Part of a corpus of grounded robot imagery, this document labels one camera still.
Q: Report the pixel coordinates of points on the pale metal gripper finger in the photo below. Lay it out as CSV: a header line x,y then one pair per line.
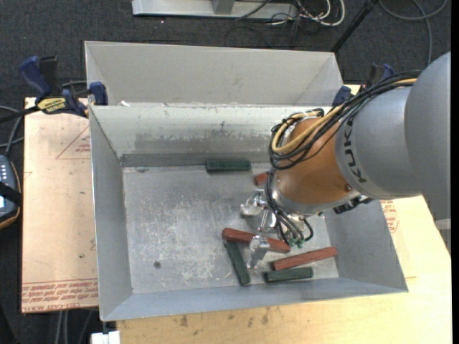
x,y
255,206
259,246

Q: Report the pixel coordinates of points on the red-brown flat block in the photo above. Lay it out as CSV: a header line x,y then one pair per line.
x,y
261,179
236,235
305,258

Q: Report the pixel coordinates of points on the dark green flat block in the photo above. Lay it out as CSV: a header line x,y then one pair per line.
x,y
228,166
238,263
288,275

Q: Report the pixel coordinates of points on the grey metal bin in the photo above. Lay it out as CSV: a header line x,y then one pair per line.
x,y
172,206

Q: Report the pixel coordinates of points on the brown cardboard board, red print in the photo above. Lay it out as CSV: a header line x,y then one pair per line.
x,y
57,199

